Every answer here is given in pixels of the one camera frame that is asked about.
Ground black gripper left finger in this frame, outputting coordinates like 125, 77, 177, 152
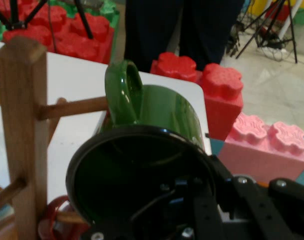
81, 176, 224, 240

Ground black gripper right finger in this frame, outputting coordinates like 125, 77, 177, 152
209, 155, 304, 240

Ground green enamel mug black rim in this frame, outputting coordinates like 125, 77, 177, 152
65, 59, 217, 226

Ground pink foam building block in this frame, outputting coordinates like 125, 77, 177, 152
218, 111, 304, 185

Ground red giant building block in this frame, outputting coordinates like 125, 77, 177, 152
150, 51, 244, 141

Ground red enamel mug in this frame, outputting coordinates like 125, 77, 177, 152
38, 194, 91, 240

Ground black tripod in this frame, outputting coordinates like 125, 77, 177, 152
226, 0, 299, 65
0, 0, 94, 40

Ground person's dark trousers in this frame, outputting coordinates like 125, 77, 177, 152
123, 0, 245, 73

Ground yellow foam building block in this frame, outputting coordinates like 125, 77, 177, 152
250, 0, 304, 10

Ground wooden mug tree stand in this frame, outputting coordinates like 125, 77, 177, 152
0, 36, 109, 240

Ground large red foam block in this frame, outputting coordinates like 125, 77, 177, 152
3, 0, 115, 65

